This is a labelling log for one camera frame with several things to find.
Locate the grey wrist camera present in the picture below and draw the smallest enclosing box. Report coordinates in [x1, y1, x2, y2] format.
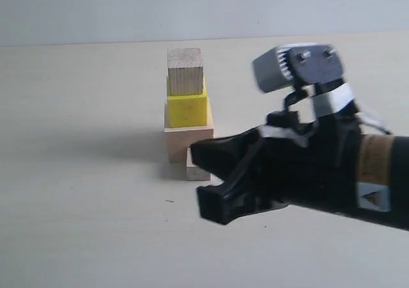
[252, 43, 343, 93]

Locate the small wooden cube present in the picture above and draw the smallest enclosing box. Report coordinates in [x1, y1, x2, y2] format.
[186, 148, 211, 181]

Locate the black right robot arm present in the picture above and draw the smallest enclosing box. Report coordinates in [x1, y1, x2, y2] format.
[190, 105, 408, 230]

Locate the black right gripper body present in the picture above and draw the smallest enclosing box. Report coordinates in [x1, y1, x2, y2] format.
[236, 102, 363, 215]

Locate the yellow cube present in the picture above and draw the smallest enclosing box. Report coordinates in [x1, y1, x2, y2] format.
[166, 77, 208, 128]

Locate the large pale wooden cube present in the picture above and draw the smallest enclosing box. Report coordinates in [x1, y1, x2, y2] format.
[164, 101, 214, 163]

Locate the medium wooden cube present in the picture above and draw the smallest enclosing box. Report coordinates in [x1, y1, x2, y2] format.
[167, 48, 204, 96]

